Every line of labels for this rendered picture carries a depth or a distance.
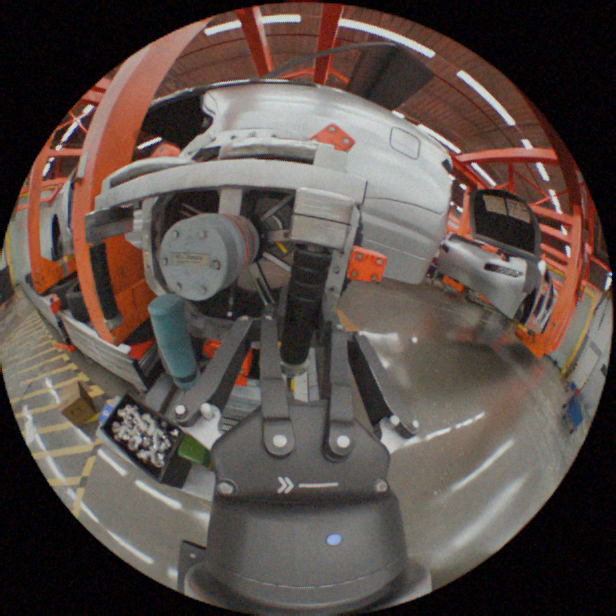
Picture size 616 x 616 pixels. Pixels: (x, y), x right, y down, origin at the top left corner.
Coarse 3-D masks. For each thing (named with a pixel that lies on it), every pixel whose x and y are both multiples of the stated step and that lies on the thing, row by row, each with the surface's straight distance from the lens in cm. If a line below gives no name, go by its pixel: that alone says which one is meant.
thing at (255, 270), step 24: (192, 192) 62; (216, 192) 75; (168, 216) 60; (192, 216) 57; (264, 216) 48; (264, 240) 49; (288, 240) 48; (288, 264) 50; (240, 288) 76; (264, 288) 52; (216, 312) 59; (240, 312) 60
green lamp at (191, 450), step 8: (184, 440) 29; (192, 440) 29; (184, 448) 29; (192, 448) 29; (200, 448) 28; (184, 456) 29; (192, 456) 28; (200, 456) 28; (208, 456) 30; (200, 464) 29; (208, 464) 31
